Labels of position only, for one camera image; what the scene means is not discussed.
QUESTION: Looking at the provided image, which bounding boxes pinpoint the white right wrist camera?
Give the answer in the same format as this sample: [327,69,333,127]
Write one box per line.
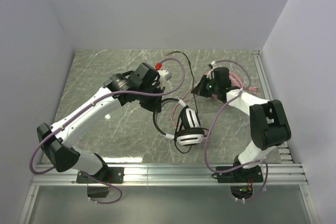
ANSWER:
[206,61,218,79]

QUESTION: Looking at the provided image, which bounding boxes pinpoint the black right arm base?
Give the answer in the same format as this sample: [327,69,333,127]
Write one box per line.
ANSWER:
[212,166,266,202]

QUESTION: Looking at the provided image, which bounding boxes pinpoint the aluminium front rail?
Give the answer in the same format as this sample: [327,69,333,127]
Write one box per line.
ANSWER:
[31,163,308,186]

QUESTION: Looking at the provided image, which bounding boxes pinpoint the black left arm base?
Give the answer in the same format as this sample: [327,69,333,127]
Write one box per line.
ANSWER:
[76,165,124,205]

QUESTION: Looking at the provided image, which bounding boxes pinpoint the aluminium right side rail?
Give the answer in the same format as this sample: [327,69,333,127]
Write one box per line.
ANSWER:
[251,50,292,162]

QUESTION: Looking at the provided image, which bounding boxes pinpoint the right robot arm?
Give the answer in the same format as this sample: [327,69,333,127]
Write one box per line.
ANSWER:
[191,67,291,169]

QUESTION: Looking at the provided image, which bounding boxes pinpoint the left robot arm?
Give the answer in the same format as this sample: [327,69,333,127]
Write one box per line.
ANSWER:
[37,62,171,176]

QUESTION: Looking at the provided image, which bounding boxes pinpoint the white and black headphones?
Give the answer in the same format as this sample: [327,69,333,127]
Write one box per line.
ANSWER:
[152,98,207,146]

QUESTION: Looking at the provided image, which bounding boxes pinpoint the aluminium rail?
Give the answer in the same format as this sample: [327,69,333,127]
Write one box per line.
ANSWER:
[31,163,308,186]
[251,50,292,162]

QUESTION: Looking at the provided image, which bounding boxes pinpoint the black headphone cable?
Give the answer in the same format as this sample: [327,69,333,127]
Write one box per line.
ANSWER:
[167,49,211,154]

